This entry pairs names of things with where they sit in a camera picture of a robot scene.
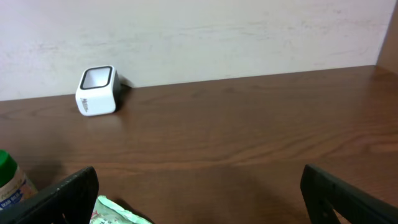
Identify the green lid supplement bottle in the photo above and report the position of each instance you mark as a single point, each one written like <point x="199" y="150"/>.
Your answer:
<point x="15" y="185"/>

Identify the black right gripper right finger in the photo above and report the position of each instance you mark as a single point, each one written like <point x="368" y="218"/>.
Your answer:
<point x="326" y="195"/>

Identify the light green wipes pack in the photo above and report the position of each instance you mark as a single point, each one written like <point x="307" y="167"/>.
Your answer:
<point x="107" y="212"/>

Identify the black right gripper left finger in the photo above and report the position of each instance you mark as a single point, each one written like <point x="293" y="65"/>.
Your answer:
<point x="70" y="201"/>

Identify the white barcode scanner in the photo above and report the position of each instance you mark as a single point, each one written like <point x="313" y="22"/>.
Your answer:
<point x="98" y="91"/>

